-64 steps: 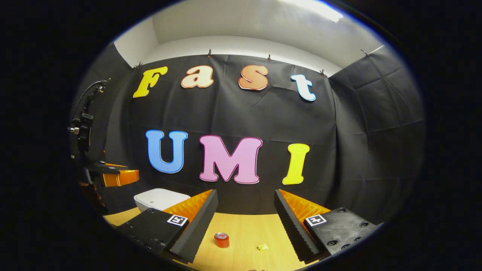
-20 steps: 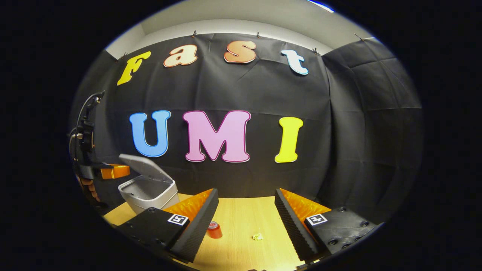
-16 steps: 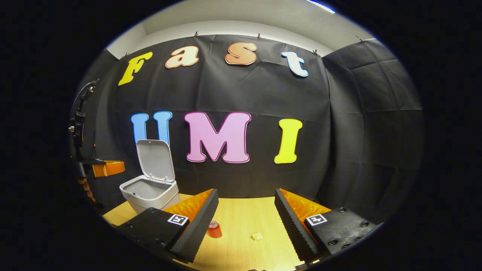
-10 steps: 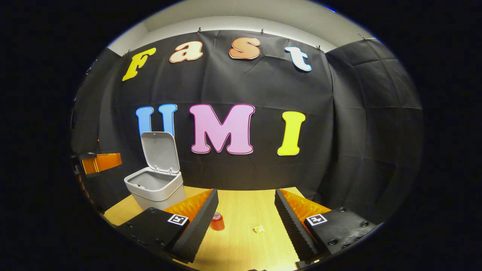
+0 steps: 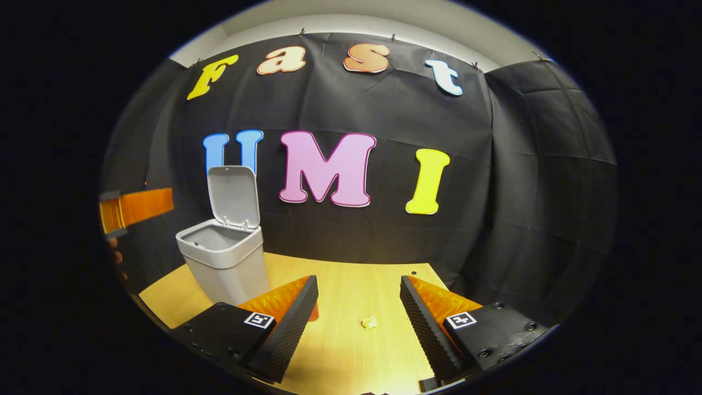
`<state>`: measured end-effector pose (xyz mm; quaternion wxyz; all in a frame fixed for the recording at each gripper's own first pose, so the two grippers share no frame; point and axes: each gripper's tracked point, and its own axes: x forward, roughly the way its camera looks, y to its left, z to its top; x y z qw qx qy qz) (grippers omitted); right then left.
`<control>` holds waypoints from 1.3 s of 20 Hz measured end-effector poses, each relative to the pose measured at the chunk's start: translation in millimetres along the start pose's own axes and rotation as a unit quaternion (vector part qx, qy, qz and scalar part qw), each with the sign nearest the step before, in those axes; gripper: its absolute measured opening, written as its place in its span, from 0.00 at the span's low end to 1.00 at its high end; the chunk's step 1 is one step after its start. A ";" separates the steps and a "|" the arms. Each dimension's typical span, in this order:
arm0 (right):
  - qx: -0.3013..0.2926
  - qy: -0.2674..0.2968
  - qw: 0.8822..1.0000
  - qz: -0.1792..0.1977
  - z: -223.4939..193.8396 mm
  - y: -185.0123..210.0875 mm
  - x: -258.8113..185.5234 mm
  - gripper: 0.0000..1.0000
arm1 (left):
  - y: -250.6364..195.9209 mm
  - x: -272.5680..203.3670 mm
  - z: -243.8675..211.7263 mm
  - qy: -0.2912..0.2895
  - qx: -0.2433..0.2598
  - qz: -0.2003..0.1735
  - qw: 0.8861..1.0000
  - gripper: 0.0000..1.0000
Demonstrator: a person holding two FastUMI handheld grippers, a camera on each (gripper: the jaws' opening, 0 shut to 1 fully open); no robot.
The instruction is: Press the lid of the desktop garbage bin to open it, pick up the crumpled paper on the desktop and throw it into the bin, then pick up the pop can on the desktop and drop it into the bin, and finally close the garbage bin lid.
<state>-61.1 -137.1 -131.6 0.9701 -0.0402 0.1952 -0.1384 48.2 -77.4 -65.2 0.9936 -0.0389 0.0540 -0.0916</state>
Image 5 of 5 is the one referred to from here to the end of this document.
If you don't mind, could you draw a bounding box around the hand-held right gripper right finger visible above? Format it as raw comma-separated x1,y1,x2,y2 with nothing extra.
399,275,551,385

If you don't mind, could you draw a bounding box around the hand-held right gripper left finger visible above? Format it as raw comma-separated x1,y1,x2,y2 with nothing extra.
165,275,319,385

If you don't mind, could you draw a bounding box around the white desktop garbage bin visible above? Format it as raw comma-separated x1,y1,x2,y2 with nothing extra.
175,166,271,308

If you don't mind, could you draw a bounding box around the wooden desktop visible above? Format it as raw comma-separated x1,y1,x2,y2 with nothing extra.
138,252,457,395

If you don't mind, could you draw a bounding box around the black backdrop cloth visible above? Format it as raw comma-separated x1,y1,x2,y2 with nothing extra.
99,32,619,330

